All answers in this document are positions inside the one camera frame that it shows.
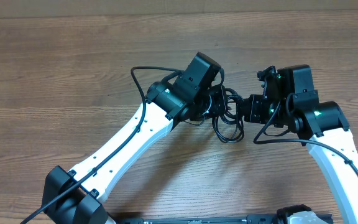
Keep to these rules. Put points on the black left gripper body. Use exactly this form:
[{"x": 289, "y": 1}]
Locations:
[{"x": 217, "y": 105}]

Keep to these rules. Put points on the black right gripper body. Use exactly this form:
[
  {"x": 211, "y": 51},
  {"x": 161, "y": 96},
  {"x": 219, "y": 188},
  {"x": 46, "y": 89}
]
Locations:
[{"x": 261, "y": 110}]

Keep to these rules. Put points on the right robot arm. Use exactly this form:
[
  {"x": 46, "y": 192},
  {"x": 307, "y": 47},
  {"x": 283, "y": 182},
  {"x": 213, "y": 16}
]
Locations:
[{"x": 324, "y": 130}]

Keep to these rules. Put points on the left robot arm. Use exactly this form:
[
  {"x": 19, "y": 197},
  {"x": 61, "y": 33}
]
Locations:
[{"x": 77, "y": 195}]

